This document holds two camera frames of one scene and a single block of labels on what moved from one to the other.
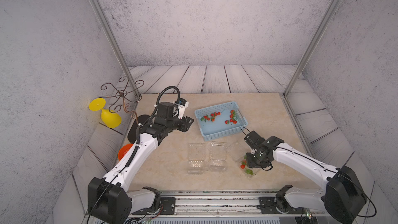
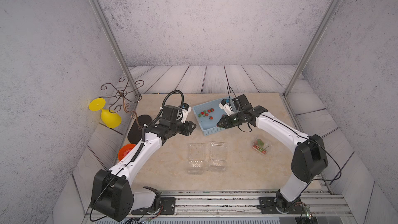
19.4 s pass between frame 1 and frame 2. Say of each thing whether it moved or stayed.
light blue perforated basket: moved
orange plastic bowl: stayed
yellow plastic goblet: stayed
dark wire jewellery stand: stayed
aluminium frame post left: stayed
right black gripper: moved
